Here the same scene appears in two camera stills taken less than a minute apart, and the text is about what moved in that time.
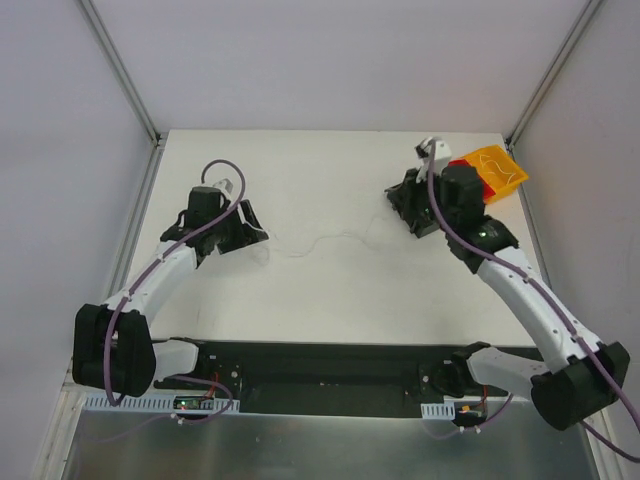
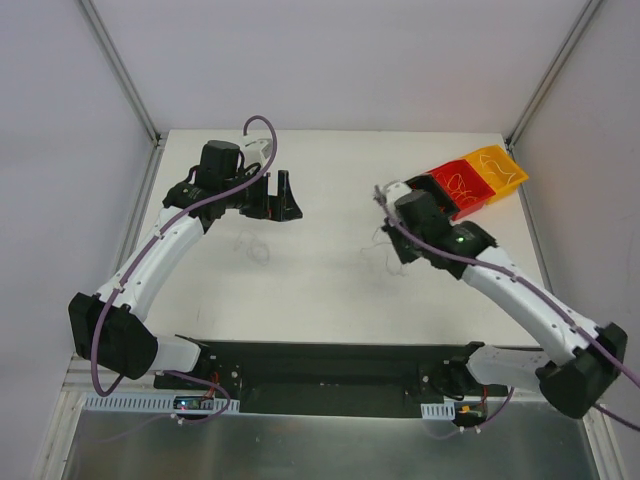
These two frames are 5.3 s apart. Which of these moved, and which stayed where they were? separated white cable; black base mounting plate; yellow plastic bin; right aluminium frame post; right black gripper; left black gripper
Moved: separated white cable; right black gripper; left black gripper
Stayed: right aluminium frame post; black base mounting plate; yellow plastic bin
